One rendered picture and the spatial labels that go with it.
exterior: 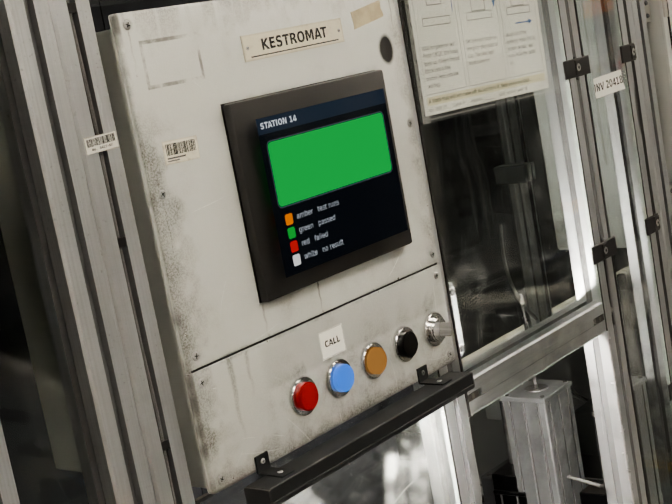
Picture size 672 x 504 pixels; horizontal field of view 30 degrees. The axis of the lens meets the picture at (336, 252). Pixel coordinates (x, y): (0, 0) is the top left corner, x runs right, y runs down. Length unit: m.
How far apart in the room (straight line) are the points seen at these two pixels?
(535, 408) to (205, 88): 1.01
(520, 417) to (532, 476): 0.10
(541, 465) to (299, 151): 0.96
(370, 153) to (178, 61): 0.27
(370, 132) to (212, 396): 0.35
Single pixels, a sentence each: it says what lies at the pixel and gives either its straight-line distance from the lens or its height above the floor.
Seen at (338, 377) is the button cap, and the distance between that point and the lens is 1.33.
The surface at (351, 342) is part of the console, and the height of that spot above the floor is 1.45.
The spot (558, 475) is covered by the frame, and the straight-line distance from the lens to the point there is 2.09.
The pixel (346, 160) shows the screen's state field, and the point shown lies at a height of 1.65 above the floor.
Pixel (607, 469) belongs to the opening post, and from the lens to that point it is 1.95.
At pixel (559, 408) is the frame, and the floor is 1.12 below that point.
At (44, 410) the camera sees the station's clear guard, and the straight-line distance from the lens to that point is 1.12.
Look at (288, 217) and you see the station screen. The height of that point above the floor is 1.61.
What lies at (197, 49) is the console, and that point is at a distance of 1.22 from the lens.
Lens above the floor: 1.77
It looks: 10 degrees down
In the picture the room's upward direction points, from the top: 11 degrees counter-clockwise
